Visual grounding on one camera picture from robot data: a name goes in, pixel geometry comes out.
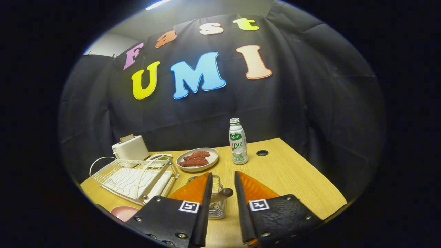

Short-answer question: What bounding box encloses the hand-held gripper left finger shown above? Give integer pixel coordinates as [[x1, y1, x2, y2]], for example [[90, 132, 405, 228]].
[[125, 172, 213, 248]]

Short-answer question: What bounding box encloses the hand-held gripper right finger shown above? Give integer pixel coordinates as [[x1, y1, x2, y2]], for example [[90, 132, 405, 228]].
[[234, 170, 324, 248]]

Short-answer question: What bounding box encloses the metal wire basket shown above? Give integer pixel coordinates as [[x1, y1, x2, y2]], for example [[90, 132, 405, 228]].
[[187, 174, 228, 220]]

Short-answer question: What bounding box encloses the long handled spoon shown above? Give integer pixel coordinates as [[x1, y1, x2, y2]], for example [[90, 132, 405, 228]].
[[208, 188, 234, 204]]

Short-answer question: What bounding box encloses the white wire dish rack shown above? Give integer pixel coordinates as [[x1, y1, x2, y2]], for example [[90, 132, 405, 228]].
[[89, 156, 180, 206]]

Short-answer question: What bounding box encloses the pink plate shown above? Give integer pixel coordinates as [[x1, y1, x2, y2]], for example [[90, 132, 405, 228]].
[[111, 206, 140, 223]]

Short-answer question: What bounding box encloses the beige plate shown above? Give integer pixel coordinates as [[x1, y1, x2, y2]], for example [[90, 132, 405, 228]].
[[176, 148, 219, 172]]

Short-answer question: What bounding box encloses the red meat piece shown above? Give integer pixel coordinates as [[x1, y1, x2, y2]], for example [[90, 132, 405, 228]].
[[178, 157, 209, 167], [183, 151, 211, 161]]

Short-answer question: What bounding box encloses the white green-capped drink bottle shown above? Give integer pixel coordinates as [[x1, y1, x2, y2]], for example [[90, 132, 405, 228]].
[[229, 118, 249, 165]]

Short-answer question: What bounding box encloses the white drip tray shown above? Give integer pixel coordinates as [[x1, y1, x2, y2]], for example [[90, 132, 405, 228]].
[[100, 167, 174, 200]]

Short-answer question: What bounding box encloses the white toaster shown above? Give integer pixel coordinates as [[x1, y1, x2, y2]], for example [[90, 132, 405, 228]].
[[111, 135, 150, 161]]

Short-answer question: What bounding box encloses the black backdrop cloth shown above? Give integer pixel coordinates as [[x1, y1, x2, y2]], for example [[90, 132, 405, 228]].
[[58, 0, 386, 204]]

